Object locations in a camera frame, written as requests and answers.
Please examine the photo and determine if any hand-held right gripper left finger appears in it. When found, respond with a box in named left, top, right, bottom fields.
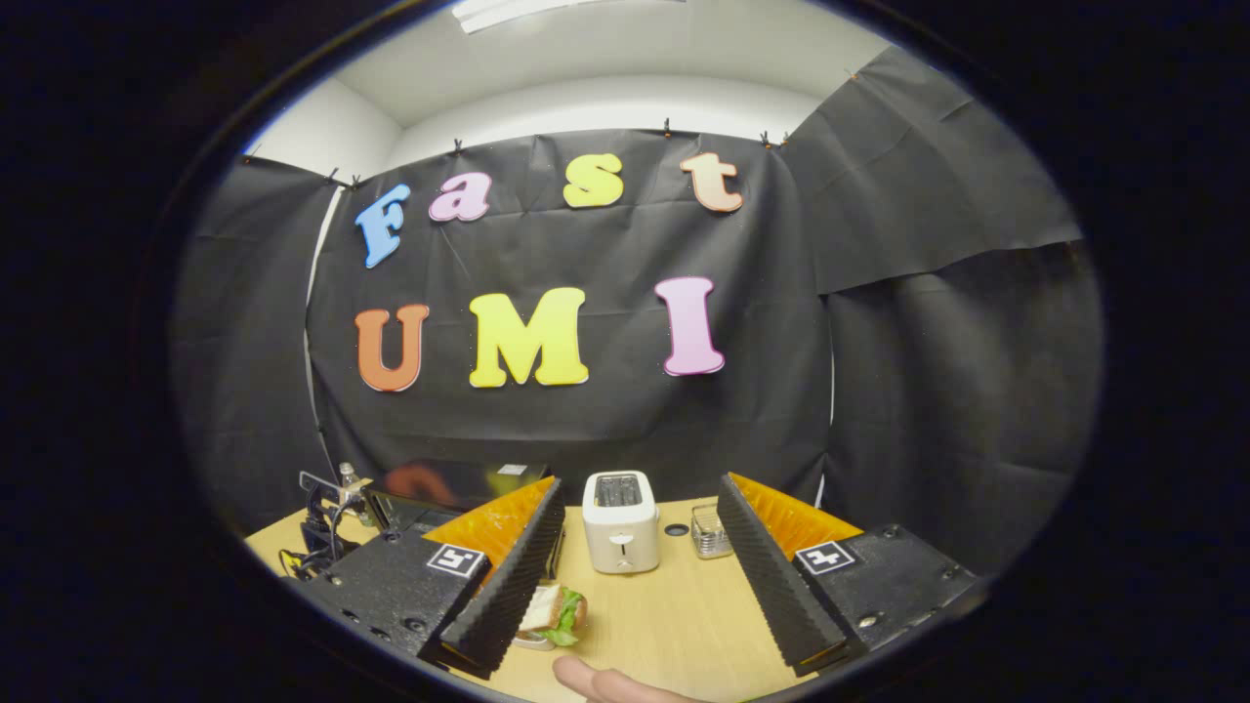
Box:
left=291, top=476, right=567, bottom=681

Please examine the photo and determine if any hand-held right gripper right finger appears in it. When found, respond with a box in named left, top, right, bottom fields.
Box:
left=716, top=473, right=985, bottom=679

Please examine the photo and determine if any lettuce sandwich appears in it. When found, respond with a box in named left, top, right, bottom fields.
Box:
left=518, top=582, right=590, bottom=647

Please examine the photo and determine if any black electric oven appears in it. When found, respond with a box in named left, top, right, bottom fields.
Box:
left=364, top=458, right=567, bottom=579

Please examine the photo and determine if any white toaster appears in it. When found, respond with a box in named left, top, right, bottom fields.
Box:
left=583, top=471, right=662, bottom=575

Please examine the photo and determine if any black backdrop cloth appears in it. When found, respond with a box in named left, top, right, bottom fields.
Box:
left=168, top=44, right=1106, bottom=577

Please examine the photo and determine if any long ceiling light panel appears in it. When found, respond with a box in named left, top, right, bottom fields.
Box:
left=451, top=0, right=685, bottom=35

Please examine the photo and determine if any black cable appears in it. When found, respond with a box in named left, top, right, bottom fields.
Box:
left=279, top=503, right=343, bottom=579

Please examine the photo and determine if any wire mesh utensil basket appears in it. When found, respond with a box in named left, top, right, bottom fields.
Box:
left=690, top=503, right=734, bottom=560

